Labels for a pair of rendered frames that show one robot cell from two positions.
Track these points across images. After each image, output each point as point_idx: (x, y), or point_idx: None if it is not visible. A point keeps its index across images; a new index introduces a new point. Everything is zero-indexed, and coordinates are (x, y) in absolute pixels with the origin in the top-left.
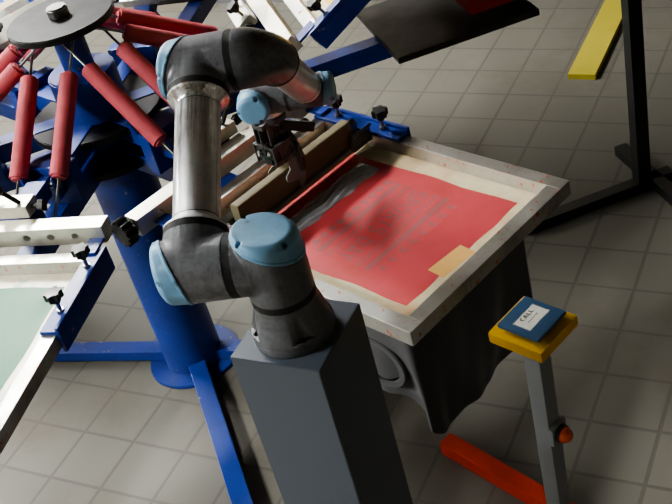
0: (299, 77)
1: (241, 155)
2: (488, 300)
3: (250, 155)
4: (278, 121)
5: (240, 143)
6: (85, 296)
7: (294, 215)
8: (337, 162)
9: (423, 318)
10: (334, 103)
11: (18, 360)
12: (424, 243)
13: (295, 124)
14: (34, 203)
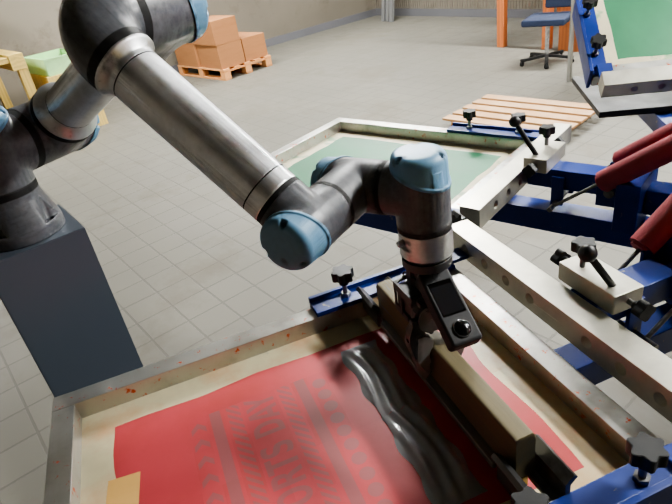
0: (141, 118)
1: (560, 325)
2: None
3: (572, 342)
4: (402, 262)
5: (568, 313)
6: (386, 216)
7: (397, 375)
8: (469, 437)
9: (53, 415)
10: (627, 446)
11: None
12: (190, 490)
13: (429, 304)
14: (539, 167)
